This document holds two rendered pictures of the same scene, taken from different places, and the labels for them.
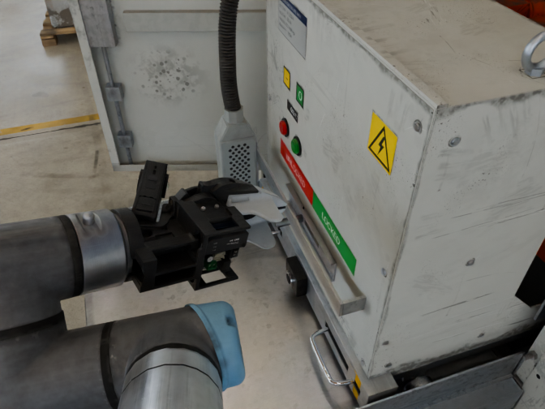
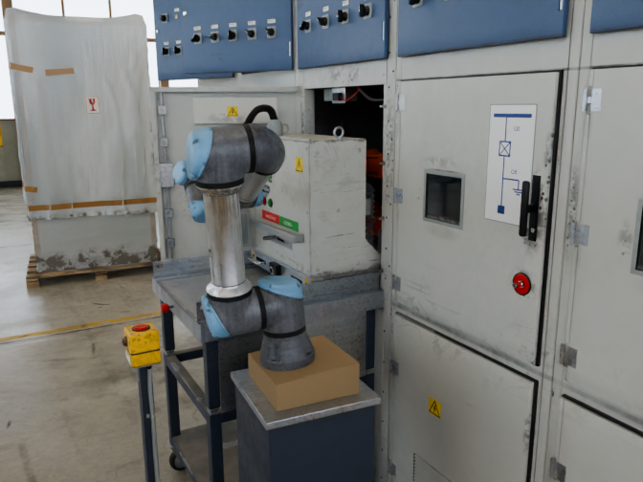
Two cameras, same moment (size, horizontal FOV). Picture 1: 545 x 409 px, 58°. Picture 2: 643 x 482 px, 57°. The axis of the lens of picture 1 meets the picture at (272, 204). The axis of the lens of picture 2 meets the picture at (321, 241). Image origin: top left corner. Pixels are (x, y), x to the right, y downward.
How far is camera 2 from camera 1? 158 cm
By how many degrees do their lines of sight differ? 30
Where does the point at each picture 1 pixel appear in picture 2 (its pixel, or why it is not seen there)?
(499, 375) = (372, 287)
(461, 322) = (345, 250)
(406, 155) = (305, 161)
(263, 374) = not seen: hidden behind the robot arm
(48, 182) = (53, 363)
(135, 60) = (182, 195)
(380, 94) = (296, 149)
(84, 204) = (89, 372)
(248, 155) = (246, 220)
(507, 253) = (352, 209)
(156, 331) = not seen: hidden behind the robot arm
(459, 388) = (353, 290)
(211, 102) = not seen: hidden behind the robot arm
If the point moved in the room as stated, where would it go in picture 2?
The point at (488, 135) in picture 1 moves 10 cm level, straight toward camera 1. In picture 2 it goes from (327, 152) to (319, 155)
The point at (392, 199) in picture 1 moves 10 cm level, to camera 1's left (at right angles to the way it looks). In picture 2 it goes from (304, 180) to (275, 181)
